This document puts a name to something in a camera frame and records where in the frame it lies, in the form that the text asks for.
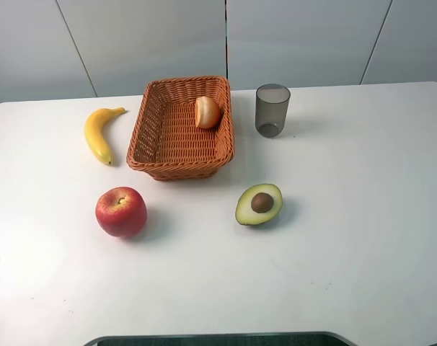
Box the red apple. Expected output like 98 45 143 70
95 187 147 238

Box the orange wicker basket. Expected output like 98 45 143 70
126 76 235 181

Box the grey translucent plastic cup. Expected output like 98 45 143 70
255 84 291 138

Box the yellow banana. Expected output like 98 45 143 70
84 107 126 166

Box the halved avocado with pit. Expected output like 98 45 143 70
235 183 283 226

